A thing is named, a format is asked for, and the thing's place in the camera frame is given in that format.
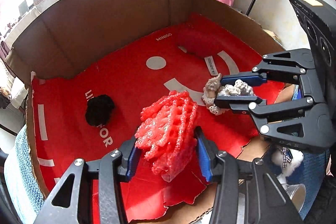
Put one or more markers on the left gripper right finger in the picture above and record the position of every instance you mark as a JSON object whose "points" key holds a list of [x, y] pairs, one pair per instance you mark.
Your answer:
{"points": [[265, 200]]}

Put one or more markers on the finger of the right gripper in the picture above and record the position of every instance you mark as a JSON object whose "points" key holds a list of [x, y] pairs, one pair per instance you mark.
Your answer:
{"points": [[282, 67], [257, 106]]}

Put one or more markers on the cream crochet scrunchie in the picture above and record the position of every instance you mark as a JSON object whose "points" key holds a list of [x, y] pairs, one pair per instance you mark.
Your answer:
{"points": [[214, 88]]}

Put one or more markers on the white fluffy bow scrunchie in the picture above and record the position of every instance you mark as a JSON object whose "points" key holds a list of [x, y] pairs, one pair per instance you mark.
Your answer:
{"points": [[287, 159]]}

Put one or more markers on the red foam net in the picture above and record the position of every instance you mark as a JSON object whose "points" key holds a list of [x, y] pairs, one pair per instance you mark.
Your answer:
{"points": [[166, 134]]}

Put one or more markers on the black pompom scrunchie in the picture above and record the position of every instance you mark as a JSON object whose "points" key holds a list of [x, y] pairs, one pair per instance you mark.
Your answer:
{"points": [[99, 110]]}

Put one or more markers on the glass jar of capsules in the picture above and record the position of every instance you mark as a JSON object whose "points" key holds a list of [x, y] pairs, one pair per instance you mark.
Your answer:
{"points": [[296, 192]]}

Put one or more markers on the blue knitted blanket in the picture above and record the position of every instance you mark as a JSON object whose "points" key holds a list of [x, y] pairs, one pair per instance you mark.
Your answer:
{"points": [[304, 169]]}

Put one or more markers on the brown cardboard box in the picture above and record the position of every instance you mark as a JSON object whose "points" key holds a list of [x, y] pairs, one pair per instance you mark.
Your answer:
{"points": [[134, 51]]}

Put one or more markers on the black camera housing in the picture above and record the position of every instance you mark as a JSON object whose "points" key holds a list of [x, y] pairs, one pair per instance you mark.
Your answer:
{"points": [[317, 18]]}

